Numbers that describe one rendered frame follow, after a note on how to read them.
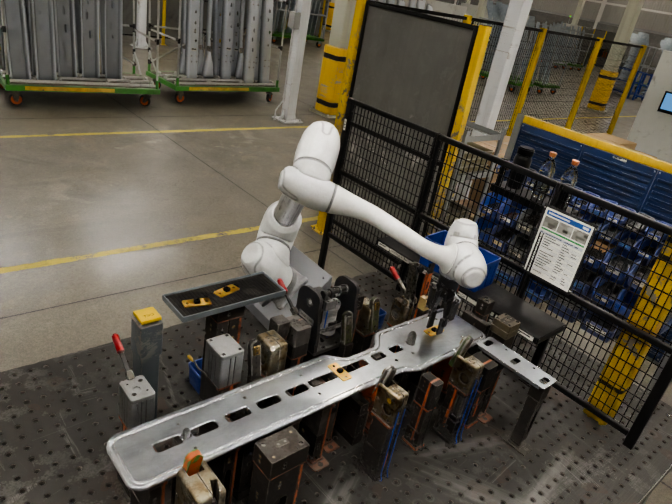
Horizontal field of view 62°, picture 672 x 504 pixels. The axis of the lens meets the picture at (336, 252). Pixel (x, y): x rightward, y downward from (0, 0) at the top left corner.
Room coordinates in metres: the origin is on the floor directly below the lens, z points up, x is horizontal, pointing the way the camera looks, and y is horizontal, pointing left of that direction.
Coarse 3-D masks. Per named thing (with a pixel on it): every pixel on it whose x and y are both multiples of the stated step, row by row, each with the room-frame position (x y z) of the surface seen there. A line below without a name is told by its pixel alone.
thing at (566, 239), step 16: (544, 208) 2.15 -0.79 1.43; (544, 224) 2.13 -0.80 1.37; (560, 224) 2.09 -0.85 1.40; (576, 224) 2.05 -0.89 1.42; (592, 224) 2.01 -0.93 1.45; (544, 240) 2.12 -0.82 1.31; (560, 240) 2.07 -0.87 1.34; (576, 240) 2.03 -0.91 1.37; (528, 256) 2.14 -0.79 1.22; (544, 256) 2.10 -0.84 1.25; (560, 256) 2.06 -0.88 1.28; (576, 256) 2.02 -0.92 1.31; (528, 272) 2.13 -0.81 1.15; (544, 272) 2.08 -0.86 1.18; (560, 272) 2.04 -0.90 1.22; (576, 272) 2.00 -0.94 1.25; (560, 288) 2.02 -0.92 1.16
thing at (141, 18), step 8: (144, 0) 12.39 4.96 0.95; (144, 8) 12.40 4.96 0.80; (144, 16) 12.40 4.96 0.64; (136, 24) 12.42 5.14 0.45; (144, 24) 12.40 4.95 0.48; (136, 32) 12.42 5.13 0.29; (144, 32) 12.40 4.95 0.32; (136, 40) 12.36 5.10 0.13; (144, 40) 12.41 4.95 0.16; (144, 48) 12.31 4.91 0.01
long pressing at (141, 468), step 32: (416, 320) 1.82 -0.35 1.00; (384, 352) 1.58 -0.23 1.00; (416, 352) 1.61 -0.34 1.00; (448, 352) 1.66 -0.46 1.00; (256, 384) 1.29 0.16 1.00; (288, 384) 1.32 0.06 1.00; (352, 384) 1.38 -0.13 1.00; (192, 416) 1.12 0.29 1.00; (224, 416) 1.14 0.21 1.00; (256, 416) 1.16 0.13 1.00; (288, 416) 1.19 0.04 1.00; (128, 448) 0.97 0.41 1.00; (192, 448) 1.01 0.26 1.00; (224, 448) 1.03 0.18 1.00; (128, 480) 0.89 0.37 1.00; (160, 480) 0.90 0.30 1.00
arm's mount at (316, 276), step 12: (300, 252) 2.25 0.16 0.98; (300, 264) 2.19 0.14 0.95; (312, 264) 2.16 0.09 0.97; (312, 276) 2.11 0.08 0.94; (324, 276) 2.09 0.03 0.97; (324, 288) 2.05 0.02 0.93; (252, 312) 2.10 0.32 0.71; (264, 312) 2.03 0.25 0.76; (276, 312) 2.01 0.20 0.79; (288, 312) 1.99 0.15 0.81; (264, 324) 2.02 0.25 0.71
